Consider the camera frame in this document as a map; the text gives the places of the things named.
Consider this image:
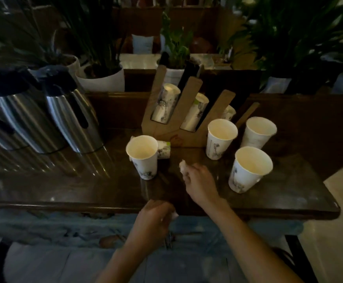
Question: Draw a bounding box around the stainless steel thermos jug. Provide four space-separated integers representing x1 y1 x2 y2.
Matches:
34 65 105 153
0 67 67 154

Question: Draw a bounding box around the black table leg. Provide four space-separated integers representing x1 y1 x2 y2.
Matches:
283 234 319 283

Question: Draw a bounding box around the large dark leafy plant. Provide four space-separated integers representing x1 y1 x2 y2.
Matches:
219 0 343 95

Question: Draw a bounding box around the blue grey cloth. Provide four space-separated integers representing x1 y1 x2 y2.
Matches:
0 208 304 283

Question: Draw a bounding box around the tall leafy plant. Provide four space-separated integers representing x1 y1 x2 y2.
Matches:
0 0 128 80

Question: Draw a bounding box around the printed white paper cup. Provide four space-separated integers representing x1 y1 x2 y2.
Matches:
126 135 159 181
241 116 277 150
228 146 274 194
206 119 238 161

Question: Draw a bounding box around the small white plant pot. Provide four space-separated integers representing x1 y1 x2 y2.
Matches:
61 54 80 77

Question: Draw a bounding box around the person's right forearm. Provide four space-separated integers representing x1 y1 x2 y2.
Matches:
202 199 305 283

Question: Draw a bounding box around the small green potted plant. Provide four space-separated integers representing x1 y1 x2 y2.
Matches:
157 9 203 87

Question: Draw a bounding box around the person's right hand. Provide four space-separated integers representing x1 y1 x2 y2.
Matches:
180 162 224 208

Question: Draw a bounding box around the lying printed paper cup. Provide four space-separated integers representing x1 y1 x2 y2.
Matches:
157 140 171 160

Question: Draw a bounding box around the person's left hand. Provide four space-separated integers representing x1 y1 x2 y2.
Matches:
129 199 179 251

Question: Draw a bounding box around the wooden cup holder rack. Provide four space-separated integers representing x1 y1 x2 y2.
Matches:
141 64 260 148

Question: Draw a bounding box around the white cushion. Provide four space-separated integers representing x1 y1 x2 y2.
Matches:
131 34 155 55

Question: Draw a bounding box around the short stack of paper cups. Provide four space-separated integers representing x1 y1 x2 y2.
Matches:
221 105 237 121

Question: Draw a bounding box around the person's left forearm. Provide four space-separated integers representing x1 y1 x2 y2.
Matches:
96 240 167 283

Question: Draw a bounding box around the dark wooden partition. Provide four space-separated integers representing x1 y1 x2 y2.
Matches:
86 69 343 180

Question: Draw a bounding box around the green-rimmed stack of paper cups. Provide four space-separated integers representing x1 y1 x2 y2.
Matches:
180 93 209 132

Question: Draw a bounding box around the large white plant pot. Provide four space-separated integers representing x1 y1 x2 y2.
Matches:
76 64 125 92

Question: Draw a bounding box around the tall stack of paper cups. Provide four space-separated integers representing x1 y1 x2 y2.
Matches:
151 83 181 125

